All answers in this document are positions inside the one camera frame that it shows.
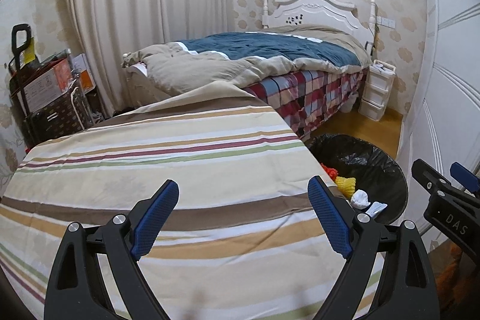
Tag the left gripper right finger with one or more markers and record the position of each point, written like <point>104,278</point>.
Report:
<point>391,259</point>

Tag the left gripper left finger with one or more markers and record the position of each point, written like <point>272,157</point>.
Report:
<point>76,289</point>

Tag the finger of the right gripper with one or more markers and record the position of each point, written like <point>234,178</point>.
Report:
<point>430,179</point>
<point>465,177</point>

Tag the white blue paper wrapper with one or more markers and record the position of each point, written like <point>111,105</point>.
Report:
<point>375,209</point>

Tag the yellow foam net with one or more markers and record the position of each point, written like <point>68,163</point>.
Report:
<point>346,186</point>

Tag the red foam net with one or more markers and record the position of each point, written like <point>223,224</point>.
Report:
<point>331,172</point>

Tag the white plastic bag ball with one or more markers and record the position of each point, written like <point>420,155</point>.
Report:
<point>359,200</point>

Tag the black trash bin with bag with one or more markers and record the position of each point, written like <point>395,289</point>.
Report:
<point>375,171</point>

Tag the white wardrobe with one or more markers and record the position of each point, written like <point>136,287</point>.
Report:
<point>443,125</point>

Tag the white plastic drawer unit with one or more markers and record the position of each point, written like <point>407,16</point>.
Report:
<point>377,90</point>

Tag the white small waste bin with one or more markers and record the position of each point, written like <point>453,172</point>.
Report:
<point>348,105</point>

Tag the plaid bed sheet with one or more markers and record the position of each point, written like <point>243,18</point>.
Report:
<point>306,99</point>

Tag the striped bed sheet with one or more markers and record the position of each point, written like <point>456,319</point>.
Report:
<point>242,242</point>

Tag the black storage cart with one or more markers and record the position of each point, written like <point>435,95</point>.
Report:
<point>68,114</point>

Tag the cardboard box with orange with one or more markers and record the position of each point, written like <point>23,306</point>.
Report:
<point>49,86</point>

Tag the white wooden headboard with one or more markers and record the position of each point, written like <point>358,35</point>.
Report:
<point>332,13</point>

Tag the white orange box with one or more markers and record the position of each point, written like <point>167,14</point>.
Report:
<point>81,66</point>

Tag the blue beige duvet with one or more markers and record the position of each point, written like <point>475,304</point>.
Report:
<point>245,58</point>

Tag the white wall switch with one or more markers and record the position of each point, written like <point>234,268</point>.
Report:
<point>386,22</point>

